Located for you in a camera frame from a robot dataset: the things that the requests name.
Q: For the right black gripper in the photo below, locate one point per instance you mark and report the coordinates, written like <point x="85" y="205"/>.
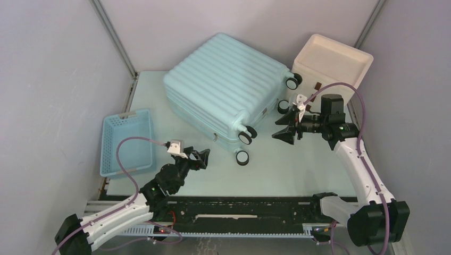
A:
<point x="287" y="134"/>

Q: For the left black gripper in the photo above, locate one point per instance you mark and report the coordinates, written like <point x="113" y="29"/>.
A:
<point x="196" y="164"/>

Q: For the light blue ribbed suitcase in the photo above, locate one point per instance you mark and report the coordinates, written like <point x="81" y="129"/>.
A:
<point x="223" y="87"/>

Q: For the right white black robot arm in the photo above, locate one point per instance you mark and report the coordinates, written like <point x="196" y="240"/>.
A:
<point x="363" y="176"/>

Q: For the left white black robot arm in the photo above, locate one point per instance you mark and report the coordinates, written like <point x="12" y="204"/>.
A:
<point x="87" y="234"/>

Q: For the blue perforated plastic basket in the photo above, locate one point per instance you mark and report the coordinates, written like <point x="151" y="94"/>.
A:
<point x="136" y="156"/>

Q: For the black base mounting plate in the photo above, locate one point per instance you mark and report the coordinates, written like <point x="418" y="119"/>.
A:
<point x="242" y="215"/>

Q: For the cream plastic drawer cabinet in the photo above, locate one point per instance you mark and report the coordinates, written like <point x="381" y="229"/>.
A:
<point x="323" y="61"/>

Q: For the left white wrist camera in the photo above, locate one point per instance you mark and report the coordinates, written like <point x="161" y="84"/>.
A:
<point x="176" y="148"/>

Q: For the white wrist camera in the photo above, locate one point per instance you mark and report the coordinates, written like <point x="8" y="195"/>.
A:
<point x="300" y="102"/>
<point x="176" y="148"/>

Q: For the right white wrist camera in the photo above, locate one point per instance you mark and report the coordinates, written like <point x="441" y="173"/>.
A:
<point x="300" y="102"/>

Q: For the aluminium frame rail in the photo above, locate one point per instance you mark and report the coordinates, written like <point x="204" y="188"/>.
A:
<point x="368" y="223"/>

